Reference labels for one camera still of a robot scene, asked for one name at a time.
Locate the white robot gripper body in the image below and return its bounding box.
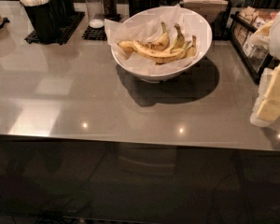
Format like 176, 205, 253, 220
249, 11, 280, 60

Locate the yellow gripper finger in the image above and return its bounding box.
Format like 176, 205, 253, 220
259, 64, 280, 104
250, 96, 280, 127

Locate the right small banana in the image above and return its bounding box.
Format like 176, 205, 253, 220
186, 35, 197, 57

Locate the middle upright banana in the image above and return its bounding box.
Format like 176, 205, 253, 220
167, 23, 185, 50

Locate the back left banana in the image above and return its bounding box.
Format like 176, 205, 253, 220
118, 21, 170, 52

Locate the long front banana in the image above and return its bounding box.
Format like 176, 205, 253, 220
133, 41, 190, 63

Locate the white ceramic bowl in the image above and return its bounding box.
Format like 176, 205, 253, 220
110, 6, 214, 83

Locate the white paper bowl liner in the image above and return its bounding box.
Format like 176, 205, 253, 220
104, 4, 209, 77

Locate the black condiment packet rack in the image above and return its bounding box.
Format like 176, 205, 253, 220
230, 7, 279, 84

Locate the black napkin holder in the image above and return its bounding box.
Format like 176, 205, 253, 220
180, 0, 231, 39

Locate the glass pepper shaker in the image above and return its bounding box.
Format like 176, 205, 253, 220
101, 0, 118, 19

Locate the glass salt shaker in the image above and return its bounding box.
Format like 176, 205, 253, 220
85, 0, 105, 29

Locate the black mesh mat under shakers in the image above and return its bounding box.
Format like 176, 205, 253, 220
82, 14, 120, 41

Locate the black mesh mat left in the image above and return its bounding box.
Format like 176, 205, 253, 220
24, 10, 86, 46

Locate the black rear utensil cup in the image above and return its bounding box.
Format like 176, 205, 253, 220
31, 0, 77, 26

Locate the black cup with white utensils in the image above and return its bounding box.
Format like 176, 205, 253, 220
20, 0, 58, 43

